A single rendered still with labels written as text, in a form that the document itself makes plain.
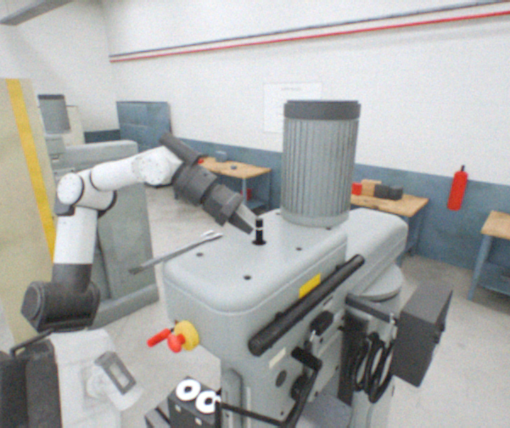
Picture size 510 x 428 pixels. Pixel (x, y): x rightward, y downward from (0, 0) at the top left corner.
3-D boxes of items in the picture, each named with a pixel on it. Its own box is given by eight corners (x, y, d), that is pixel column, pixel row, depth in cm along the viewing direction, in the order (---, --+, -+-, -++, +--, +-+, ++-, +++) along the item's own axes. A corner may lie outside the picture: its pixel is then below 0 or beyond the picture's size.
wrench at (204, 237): (137, 277, 63) (136, 273, 63) (126, 270, 66) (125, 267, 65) (222, 236, 81) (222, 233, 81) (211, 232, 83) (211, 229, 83)
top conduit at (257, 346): (260, 361, 58) (260, 346, 57) (243, 350, 61) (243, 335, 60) (364, 267, 90) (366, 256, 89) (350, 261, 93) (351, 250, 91)
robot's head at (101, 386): (106, 413, 73) (131, 408, 69) (80, 379, 72) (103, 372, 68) (126, 390, 79) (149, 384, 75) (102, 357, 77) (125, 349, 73)
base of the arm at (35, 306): (13, 334, 78) (36, 340, 72) (19, 279, 80) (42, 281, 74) (75, 324, 90) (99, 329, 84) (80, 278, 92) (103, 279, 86)
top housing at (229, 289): (235, 378, 60) (233, 306, 54) (156, 318, 76) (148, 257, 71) (349, 276, 93) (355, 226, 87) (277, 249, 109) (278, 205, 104)
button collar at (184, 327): (193, 357, 65) (190, 333, 63) (175, 342, 69) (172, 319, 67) (200, 351, 66) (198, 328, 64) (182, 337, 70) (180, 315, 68)
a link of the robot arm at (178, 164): (173, 206, 73) (132, 177, 73) (194, 188, 83) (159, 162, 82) (193, 168, 68) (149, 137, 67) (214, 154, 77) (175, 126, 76)
